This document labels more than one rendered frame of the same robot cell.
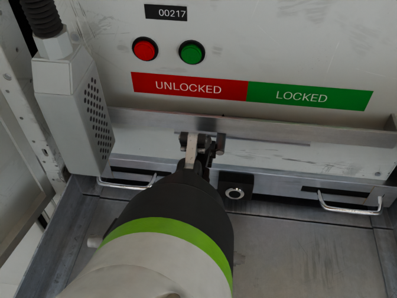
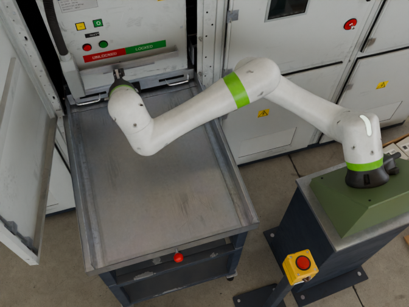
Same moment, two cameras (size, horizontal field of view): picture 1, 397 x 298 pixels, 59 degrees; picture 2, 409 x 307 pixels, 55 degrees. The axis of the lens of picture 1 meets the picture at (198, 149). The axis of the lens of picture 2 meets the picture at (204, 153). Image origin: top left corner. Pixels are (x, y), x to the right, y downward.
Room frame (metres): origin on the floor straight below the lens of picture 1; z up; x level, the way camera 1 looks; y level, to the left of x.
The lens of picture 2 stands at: (-0.79, 0.15, 2.17)
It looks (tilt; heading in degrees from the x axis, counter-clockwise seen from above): 58 degrees down; 334
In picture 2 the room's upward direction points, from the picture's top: 2 degrees clockwise
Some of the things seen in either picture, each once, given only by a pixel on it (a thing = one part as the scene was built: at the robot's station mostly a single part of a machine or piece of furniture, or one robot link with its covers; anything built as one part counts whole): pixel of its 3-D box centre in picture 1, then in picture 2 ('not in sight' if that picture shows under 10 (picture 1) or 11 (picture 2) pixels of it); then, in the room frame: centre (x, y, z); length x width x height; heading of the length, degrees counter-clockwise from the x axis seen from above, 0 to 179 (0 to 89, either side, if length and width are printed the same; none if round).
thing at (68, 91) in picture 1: (78, 110); (72, 74); (0.33, 0.15, 1.09); 0.08 x 0.05 x 0.17; 173
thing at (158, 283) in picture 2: not in sight; (160, 206); (-0.01, -0.01, 0.46); 0.64 x 0.58 x 0.66; 172
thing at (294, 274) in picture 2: not in sight; (299, 267); (-0.58, -0.32, 0.85); 0.08 x 0.08 x 0.10; 82
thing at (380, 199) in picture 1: (350, 200); (177, 79); (0.32, -0.25, 0.90); 0.11 x 0.05 x 0.01; 83
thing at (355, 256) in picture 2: not in sight; (332, 231); (-0.42, -0.73, 0.37); 0.39 x 0.30 x 0.73; 86
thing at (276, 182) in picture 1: (236, 170); (131, 82); (0.39, -0.07, 0.89); 0.54 x 0.05 x 0.06; 83
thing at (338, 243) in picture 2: not in sight; (360, 197); (-0.42, -0.73, 0.74); 0.42 x 0.32 x 0.02; 86
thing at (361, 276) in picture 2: not in sight; (314, 254); (-0.42, -0.73, 0.01); 0.44 x 0.42 x 0.02; 176
